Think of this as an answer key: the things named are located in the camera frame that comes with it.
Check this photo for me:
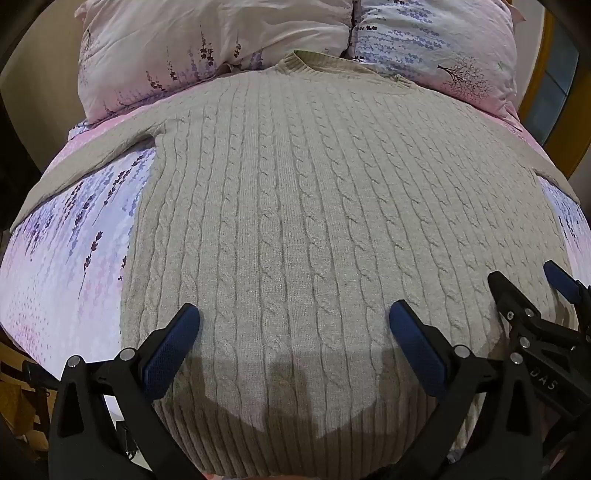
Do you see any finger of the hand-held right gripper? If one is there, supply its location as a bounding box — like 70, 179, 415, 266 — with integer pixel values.
543, 260, 591, 333
488, 271, 546, 354

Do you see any beige cable-knit sweater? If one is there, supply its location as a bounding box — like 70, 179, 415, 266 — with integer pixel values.
9, 51, 583, 480

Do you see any white floral pillow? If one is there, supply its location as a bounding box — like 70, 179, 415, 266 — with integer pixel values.
74, 0, 354, 126

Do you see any wooden chair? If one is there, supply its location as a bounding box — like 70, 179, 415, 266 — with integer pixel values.
0, 339, 54, 462

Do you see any yellow wooden shelf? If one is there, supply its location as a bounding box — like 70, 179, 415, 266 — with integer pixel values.
519, 0, 591, 178

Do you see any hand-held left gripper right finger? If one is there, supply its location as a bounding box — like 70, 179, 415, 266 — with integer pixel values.
389, 299, 546, 480

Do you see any blue floral pillow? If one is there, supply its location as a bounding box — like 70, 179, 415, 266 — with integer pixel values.
342, 0, 527, 126

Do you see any pink floral bedsheet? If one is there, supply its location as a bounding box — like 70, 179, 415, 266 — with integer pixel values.
0, 108, 591, 384

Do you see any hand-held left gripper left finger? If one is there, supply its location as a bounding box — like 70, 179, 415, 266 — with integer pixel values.
48, 302, 204, 480

